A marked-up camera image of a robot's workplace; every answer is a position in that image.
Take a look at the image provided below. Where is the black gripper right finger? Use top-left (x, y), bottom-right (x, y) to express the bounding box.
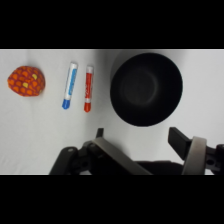
top-left (167, 126), bottom-right (224, 176)

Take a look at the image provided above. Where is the red marker pen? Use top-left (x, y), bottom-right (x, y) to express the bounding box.
top-left (83, 65), bottom-right (95, 113)

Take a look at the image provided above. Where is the black bowl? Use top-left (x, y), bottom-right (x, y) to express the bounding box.
top-left (109, 52), bottom-right (184, 128)

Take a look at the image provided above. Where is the blue marker pen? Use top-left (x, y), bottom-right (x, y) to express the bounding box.
top-left (61, 61), bottom-right (79, 110)

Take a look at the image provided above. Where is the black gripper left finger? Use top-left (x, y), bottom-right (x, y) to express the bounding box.
top-left (49, 127), bottom-right (153, 176)

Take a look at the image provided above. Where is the red ball with orange spots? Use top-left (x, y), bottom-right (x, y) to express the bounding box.
top-left (7, 65), bottom-right (46, 98)

